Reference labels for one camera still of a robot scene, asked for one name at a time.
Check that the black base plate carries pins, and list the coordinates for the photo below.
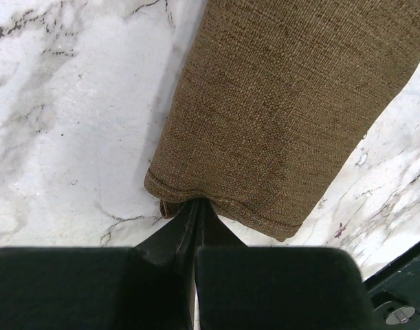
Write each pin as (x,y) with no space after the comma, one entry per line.
(395,291)

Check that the brown cloth napkin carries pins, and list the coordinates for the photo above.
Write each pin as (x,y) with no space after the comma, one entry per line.
(273,98)

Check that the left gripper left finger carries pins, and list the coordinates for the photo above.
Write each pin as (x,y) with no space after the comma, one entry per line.
(148,286)

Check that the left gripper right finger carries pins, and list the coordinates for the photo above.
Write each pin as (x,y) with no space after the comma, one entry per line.
(242,287)

